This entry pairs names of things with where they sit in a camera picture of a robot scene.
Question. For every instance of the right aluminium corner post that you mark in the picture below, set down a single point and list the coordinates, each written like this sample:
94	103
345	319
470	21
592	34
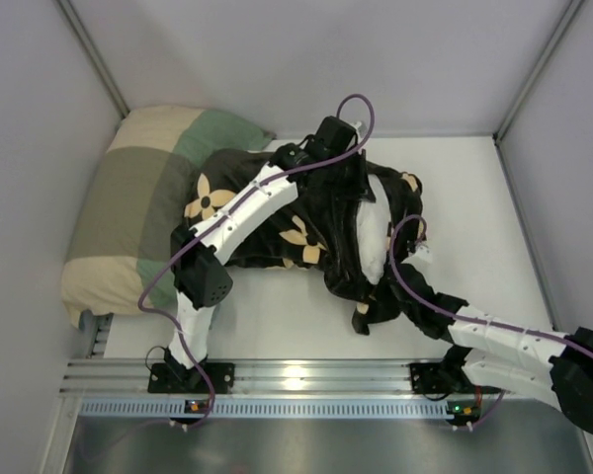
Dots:
551	46

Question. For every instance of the aluminium corner post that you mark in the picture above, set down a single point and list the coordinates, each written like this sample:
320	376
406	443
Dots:
551	46
76	25

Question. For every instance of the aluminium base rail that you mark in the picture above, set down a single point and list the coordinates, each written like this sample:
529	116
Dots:
253	377

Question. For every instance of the black floral plush pillowcase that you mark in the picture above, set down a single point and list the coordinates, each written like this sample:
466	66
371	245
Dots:
318	231

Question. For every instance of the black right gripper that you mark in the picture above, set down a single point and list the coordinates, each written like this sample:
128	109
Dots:
392	287

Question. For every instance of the left aluminium corner post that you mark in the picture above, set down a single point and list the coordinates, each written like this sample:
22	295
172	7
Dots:
76	25

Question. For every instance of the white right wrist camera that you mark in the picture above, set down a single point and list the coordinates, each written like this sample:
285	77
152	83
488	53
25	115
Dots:
422	254

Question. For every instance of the perforated grey cable duct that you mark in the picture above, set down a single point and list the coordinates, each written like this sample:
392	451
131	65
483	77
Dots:
316	408

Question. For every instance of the green beige patchwork pillow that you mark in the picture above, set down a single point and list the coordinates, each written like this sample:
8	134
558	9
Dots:
147	182

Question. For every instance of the white pillow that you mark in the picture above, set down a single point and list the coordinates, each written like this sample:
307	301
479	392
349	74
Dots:
372	222

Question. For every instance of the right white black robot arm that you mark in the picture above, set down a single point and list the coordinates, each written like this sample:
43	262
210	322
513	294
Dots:
553	367

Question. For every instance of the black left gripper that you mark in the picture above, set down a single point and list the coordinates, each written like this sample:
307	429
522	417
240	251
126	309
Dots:
355	174

